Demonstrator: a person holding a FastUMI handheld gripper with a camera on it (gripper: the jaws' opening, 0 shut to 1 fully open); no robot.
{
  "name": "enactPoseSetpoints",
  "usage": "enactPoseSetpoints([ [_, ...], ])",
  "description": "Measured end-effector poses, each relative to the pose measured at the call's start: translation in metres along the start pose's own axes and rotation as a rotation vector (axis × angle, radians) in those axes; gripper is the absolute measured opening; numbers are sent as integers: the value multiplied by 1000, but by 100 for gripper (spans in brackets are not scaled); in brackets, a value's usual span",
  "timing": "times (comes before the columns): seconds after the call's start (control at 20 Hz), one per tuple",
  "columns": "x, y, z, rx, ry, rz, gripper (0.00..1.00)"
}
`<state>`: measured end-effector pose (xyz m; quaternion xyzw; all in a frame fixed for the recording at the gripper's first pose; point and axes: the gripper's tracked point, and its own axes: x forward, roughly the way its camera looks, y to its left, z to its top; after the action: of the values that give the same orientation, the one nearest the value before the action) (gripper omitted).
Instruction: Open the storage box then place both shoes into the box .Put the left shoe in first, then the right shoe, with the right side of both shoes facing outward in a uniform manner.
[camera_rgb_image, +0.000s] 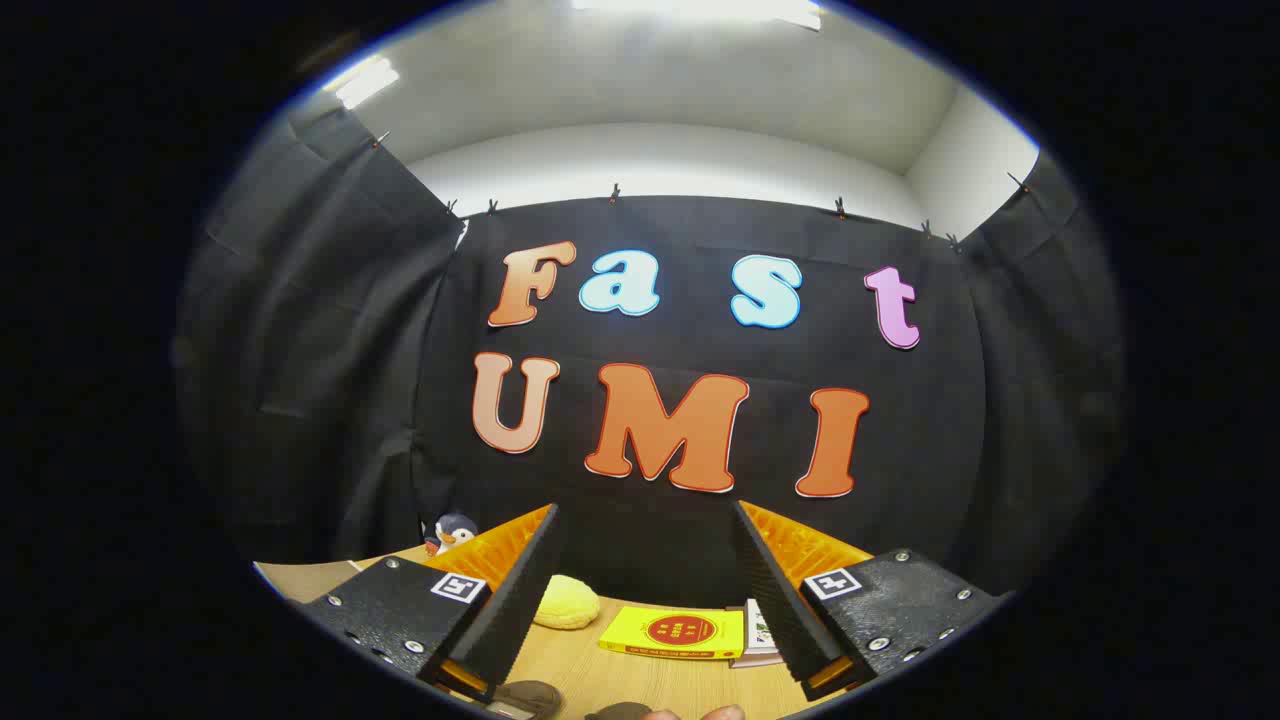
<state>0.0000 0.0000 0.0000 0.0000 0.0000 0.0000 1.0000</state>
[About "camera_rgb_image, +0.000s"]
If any yellow round bun plush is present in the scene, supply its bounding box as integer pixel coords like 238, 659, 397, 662
533, 574, 602, 631

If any white book with bird picture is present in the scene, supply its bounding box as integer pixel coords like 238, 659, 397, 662
744, 598, 782, 656

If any yellow book with red circle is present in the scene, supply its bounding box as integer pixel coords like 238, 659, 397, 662
598, 605, 746, 661

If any ceiling light panel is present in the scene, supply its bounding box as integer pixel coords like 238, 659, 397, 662
325, 57, 401, 111
572, 0, 823, 31

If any blue white penguin plush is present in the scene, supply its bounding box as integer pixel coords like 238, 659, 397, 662
422, 513, 479, 558

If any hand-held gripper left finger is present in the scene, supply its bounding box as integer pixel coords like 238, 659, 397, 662
298, 503, 561, 704

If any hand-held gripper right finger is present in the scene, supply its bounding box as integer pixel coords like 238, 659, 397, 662
730, 499, 1009, 703

